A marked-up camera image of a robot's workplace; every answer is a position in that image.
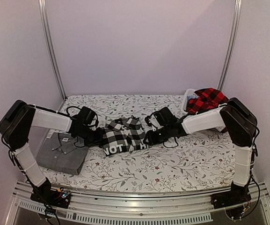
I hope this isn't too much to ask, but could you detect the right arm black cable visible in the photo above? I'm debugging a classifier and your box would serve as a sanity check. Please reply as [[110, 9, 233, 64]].
[[162, 138, 180, 149]]

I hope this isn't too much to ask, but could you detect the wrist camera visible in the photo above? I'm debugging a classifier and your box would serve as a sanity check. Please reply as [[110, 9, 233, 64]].
[[78, 106, 99, 128], [146, 107, 178, 130]]

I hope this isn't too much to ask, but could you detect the aluminium frame post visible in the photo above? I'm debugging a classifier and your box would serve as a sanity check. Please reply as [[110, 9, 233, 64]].
[[217, 0, 242, 91], [38, 0, 67, 100]]

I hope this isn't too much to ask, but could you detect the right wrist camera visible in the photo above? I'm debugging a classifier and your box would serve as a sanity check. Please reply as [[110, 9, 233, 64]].
[[146, 107, 178, 130]]

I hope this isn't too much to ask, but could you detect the white plastic laundry basket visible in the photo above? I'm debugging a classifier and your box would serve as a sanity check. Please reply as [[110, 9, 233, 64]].
[[181, 88, 226, 132]]

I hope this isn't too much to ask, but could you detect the folded grey button shirt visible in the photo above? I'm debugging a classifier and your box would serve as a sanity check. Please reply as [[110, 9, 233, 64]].
[[36, 132, 88, 175]]

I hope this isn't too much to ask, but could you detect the front aluminium rail frame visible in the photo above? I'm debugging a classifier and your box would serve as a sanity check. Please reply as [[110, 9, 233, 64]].
[[5, 181, 270, 225]]

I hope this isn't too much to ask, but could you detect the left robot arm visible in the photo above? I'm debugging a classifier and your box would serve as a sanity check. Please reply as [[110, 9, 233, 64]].
[[0, 100, 102, 203]]

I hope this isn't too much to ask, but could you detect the black white plaid shirt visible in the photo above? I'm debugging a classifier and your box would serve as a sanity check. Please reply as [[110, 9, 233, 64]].
[[100, 116, 150, 157]]

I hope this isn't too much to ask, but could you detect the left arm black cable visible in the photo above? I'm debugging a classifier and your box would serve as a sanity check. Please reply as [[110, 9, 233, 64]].
[[65, 105, 84, 120]]

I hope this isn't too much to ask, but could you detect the left aluminium frame post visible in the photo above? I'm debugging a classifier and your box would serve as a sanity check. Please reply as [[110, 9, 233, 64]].
[[38, 0, 67, 100]]

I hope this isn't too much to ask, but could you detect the red black plaid shirt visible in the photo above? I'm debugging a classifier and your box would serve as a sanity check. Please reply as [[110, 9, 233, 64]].
[[186, 87, 229, 133]]

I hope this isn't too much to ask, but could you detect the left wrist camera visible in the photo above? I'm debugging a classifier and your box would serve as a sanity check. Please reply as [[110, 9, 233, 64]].
[[78, 106, 99, 128]]

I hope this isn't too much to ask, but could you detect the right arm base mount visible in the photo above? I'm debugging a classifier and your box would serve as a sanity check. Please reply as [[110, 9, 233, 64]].
[[211, 182, 251, 209]]

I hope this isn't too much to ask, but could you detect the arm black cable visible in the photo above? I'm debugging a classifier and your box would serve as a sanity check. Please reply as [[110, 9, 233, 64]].
[[162, 138, 180, 149], [65, 105, 84, 120]]

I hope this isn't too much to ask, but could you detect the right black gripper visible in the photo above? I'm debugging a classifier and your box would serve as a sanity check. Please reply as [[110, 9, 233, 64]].
[[143, 125, 171, 146]]

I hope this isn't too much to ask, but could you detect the blue garment in basket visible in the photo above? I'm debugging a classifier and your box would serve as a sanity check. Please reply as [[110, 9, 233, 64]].
[[187, 95, 199, 100]]

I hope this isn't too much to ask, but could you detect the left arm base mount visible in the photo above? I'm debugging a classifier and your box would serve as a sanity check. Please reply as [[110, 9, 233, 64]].
[[29, 179, 71, 209]]

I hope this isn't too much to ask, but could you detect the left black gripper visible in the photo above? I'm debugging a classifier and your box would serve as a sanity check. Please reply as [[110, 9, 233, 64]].
[[77, 125, 105, 148]]

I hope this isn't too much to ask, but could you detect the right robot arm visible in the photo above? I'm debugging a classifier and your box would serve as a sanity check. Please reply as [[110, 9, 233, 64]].
[[143, 97, 260, 204]]

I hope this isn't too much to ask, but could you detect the floral white tablecloth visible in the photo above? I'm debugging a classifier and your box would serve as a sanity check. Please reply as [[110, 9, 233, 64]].
[[25, 94, 250, 193]]

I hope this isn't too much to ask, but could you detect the right aluminium frame post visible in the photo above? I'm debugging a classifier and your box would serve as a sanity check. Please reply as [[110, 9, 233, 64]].
[[217, 0, 242, 91]]

